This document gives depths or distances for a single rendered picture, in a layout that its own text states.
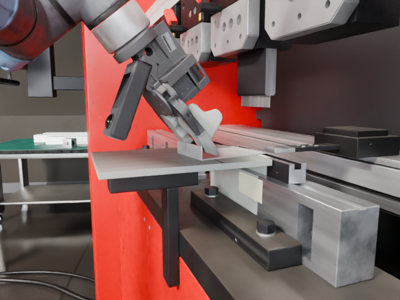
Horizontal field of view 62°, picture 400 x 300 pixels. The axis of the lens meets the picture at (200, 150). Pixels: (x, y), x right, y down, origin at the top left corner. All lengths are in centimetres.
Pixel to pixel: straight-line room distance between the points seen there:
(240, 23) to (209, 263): 37
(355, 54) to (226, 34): 60
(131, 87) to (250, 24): 21
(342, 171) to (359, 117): 37
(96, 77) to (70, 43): 282
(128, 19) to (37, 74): 148
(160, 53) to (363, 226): 36
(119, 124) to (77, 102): 367
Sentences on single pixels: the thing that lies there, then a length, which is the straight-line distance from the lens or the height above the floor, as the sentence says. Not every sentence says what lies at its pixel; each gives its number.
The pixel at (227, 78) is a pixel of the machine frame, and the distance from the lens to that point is 153.
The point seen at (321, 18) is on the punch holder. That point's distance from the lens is 42.
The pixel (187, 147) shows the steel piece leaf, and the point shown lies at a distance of 55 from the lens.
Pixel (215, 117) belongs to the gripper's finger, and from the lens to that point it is 52.
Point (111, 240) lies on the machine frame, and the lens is 151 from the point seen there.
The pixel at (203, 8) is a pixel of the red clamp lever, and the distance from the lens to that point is 64.
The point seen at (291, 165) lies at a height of 100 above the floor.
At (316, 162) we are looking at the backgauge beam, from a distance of 84.
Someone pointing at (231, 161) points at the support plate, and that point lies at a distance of 51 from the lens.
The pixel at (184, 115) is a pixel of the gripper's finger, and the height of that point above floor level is 107.
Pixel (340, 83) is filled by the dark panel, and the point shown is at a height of 114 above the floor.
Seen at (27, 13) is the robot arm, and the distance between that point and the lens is 40.
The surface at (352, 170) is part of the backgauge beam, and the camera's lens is 76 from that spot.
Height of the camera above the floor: 110
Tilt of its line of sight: 9 degrees down
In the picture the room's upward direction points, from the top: straight up
